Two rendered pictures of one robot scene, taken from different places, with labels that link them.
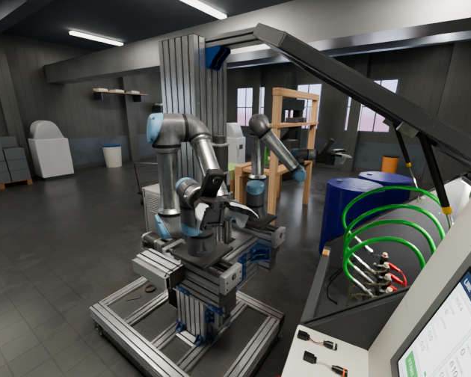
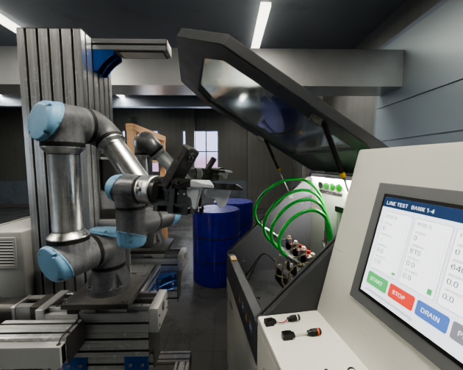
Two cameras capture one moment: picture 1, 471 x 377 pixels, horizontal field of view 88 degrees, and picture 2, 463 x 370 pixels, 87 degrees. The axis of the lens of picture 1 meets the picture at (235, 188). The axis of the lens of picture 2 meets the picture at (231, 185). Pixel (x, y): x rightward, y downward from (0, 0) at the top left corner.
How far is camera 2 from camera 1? 38 cm
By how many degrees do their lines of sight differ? 38
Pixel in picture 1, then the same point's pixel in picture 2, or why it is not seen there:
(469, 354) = (421, 236)
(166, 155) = (67, 157)
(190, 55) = (75, 51)
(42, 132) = not seen: outside the picture
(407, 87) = (224, 137)
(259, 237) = (162, 264)
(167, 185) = (68, 199)
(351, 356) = (311, 319)
